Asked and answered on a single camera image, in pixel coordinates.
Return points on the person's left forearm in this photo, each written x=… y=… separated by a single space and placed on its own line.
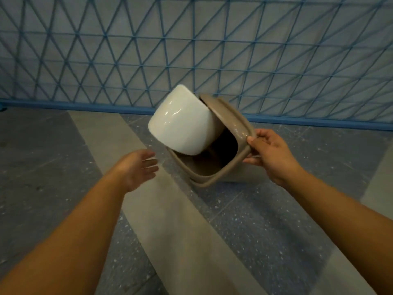
x=67 y=239

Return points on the white swing bin flap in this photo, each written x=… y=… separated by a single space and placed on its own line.
x=184 y=122

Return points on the person's right hand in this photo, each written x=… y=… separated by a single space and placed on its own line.
x=276 y=159

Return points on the beige trash bin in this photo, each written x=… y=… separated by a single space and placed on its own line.
x=236 y=132

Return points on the person's right thumb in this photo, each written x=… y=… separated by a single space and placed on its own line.
x=256 y=142

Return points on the person's left thumb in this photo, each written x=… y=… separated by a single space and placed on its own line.
x=145 y=154

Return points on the person's right forearm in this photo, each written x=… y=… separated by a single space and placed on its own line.
x=344 y=221

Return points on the person's left hand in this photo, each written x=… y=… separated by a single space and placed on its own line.
x=135 y=170

